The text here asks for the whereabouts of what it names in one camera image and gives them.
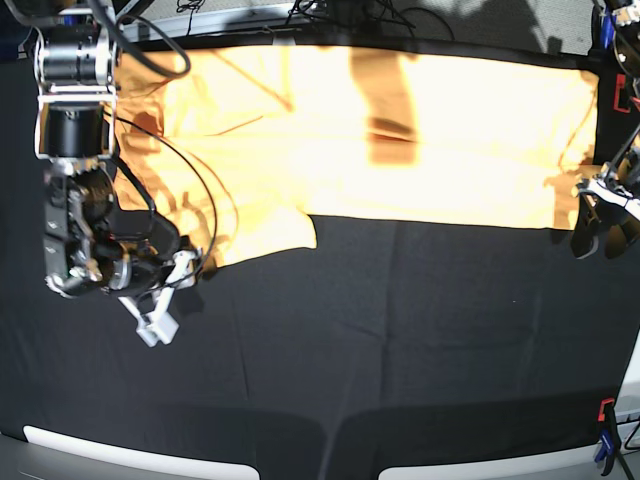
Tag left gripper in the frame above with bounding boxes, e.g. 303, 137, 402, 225
577, 145, 640, 220

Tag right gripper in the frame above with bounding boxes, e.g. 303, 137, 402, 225
43, 166, 202, 347

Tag yellow t-shirt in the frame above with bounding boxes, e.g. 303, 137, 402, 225
116, 46, 599, 266

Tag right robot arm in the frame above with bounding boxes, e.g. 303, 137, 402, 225
8, 1, 206, 347

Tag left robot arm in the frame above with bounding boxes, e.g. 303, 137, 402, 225
576, 1, 639, 219

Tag right upper red clamp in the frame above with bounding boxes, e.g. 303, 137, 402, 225
612, 73, 634, 114

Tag red clamp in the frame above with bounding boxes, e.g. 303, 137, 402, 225
594, 398, 620, 477
612, 73, 634, 114

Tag white left monitor edge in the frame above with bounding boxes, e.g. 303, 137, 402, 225
23, 425, 260, 480

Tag white monitor edge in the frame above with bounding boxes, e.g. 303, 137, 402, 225
378, 444, 599, 479
23, 425, 260, 480

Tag blue clamp top right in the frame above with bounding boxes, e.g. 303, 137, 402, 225
591, 1, 614, 51

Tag black table cloth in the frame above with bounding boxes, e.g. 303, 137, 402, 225
0, 29, 640, 466

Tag lower right red clamp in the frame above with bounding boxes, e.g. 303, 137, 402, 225
594, 398, 620, 477

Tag white right monitor edge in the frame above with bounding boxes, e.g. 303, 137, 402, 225
378, 444, 599, 479

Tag black cables at top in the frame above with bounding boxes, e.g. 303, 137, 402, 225
174, 0, 461, 41

